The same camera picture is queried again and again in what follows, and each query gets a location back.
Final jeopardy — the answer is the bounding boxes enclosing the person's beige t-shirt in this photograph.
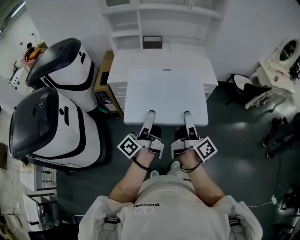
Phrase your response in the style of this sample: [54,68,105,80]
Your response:
[78,175,263,240]

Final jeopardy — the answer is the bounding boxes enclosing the black equipment pile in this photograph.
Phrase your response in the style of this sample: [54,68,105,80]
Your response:
[262,116,300,159]

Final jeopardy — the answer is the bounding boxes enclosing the white shelf unit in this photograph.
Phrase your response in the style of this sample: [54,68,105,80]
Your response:
[99,0,227,56]

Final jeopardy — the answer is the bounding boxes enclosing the translucent plastic box file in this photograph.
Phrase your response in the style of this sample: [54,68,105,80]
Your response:
[123,67,209,127]

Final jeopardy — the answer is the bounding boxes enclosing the dark brown box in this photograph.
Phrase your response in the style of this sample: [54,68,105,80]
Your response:
[142,36,163,49]

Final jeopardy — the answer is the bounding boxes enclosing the white seat cushion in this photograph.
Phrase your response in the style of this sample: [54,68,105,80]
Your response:
[233,74,251,95]

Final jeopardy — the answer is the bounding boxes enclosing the white black machine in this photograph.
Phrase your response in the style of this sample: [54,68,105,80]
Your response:
[25,37,99,113]
[8,86,111,170]

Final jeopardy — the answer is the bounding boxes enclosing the black bead bracelet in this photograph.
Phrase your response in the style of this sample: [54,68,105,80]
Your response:
[131,157,151,171]

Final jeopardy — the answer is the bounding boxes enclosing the oval mirror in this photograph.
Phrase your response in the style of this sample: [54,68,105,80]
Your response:
[278,38,299,63]

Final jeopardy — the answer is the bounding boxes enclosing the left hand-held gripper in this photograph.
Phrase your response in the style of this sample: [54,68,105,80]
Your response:
[117,109,165,160]

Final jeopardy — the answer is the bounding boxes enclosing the black chair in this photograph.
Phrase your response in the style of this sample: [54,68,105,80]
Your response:
[226,74,273,106]

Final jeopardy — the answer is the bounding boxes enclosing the person's left forearm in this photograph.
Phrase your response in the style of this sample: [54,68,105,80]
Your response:
[108,150,156,205]

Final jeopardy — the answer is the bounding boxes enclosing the brown wooden side cabinet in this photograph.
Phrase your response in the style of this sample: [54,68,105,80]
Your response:
[93,50,124,118]

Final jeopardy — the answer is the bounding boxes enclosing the black wrist bands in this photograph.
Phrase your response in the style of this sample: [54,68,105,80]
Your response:
[180,161,202,173]

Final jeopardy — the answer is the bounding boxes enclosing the black metal stand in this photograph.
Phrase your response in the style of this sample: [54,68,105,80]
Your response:
[280,182,300,235]

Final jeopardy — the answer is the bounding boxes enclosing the white black machine lower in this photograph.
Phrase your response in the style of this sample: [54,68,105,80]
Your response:
[8,86,111,170]

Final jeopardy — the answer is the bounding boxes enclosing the grey backpack strap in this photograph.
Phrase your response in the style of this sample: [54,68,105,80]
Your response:
[227,217,246,240]
[92,215,124,240]

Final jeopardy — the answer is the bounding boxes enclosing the white power strip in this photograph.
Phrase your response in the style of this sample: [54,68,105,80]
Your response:
[9,69,23,91]

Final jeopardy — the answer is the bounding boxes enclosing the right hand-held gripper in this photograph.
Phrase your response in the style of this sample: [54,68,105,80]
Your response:
[171,111,218,164]

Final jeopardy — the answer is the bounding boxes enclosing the black wire grille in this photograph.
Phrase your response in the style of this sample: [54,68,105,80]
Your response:
[34,165,58,191]

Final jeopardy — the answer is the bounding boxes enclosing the person's right white shoe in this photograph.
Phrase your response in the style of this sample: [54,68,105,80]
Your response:
[166,160,181,176]

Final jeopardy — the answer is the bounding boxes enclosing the black metal rack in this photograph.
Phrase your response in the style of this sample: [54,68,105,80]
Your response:
[23,193,60,229]

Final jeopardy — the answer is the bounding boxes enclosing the white black machine upper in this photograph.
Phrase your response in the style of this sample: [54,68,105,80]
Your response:
[25,37,99,113]

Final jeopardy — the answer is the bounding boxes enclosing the person's right forearm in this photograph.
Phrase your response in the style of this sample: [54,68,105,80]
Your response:
[179,152,226,208]

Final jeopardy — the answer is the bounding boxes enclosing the white cable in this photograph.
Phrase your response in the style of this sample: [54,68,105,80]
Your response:
[247,201,274,209]

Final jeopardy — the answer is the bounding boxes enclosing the white ornate vanity table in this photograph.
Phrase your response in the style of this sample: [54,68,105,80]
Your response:
[245,35,300,110]

